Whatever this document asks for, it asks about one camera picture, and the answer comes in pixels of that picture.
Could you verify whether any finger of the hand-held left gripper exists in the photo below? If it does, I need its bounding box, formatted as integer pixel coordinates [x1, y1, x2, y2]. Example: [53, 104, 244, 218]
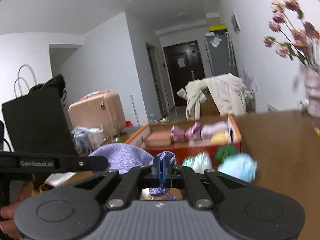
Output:
[86, 156, 109, 172]

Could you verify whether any white wall panel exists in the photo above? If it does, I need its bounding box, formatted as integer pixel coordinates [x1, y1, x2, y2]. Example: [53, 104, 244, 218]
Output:
[231, 11, 241, 33]

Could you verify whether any pink satin drawstring pouch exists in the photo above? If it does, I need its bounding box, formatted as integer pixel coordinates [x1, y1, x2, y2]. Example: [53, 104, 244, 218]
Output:
[171, 121, 203, 143]

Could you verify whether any purple towel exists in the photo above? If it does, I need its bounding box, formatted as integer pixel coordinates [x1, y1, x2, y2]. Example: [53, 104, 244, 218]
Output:
[201, 121, 229, 140]

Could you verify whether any white yellow plush toy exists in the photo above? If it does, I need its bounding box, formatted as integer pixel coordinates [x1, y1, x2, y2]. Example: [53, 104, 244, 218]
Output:
[211, 131, 230, 145]

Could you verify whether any blue green plush toy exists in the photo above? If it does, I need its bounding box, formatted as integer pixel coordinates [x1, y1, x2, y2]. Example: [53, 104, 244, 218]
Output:
[214, 144, 257, 182]

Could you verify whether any folded clear umbrella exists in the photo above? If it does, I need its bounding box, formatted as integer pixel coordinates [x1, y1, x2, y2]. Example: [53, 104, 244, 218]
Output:
[226, 32, 234, 67]

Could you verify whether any dark cloth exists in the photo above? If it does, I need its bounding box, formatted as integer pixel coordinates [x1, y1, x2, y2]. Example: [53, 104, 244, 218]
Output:
[29, 74, 68, 98]

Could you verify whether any black paper bag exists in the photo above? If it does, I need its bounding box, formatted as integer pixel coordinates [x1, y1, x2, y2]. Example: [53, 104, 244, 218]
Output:
[1, 65, 78, 155]

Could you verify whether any grey refrigerator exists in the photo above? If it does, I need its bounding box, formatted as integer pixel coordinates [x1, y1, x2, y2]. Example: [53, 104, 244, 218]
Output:
[204, 31, 238, 77]

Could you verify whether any iridescent clear plastic bag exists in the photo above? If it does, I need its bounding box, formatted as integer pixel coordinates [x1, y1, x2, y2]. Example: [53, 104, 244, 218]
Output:
[182, 152, 213, 173]

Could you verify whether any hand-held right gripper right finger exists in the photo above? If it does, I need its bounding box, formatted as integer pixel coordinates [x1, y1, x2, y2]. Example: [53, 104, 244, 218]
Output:
[162, 158, 253, 210]

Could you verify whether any brown chair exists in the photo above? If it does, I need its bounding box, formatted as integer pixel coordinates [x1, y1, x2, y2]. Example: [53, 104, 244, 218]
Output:
[200, 90, 222, 117]

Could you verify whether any purple knitted drawstring pouch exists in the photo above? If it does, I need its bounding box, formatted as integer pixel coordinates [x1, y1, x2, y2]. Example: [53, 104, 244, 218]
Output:
[87, 143, 177, 200]

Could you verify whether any clear bag with blue masks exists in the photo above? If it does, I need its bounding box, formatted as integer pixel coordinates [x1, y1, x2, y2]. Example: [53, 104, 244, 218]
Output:
[71, 126, 104, 155]

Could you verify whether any pink textured vase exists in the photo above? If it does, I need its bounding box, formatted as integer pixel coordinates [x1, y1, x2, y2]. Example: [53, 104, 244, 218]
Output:
[304, 66, 320, 118]

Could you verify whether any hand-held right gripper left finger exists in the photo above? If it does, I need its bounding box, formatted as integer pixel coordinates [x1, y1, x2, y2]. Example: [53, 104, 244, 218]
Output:
[67, 156, 163, 210]

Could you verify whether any pink ribbed suitcase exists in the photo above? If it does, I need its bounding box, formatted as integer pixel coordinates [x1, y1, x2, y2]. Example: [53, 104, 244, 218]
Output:
[68, 90, 126, 139]

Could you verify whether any orange cardboard box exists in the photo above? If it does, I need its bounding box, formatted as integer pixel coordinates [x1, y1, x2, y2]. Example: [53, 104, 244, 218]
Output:
[124, 114, 242, 170]

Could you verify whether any person's left hand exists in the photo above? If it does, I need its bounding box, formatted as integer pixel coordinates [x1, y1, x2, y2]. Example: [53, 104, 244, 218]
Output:
[0, 182, 34, 240]

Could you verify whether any beige coat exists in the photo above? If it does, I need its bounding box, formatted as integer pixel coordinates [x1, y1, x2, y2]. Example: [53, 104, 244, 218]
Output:
[177, 73, 248, 120]

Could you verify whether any grey side door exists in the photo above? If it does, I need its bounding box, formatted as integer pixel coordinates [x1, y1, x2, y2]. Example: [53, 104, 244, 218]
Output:
[146, 42, 165, 115]

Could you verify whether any dark entrance door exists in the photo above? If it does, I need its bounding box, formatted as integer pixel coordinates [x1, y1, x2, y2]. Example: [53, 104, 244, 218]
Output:
[163, 40, 206, 108]

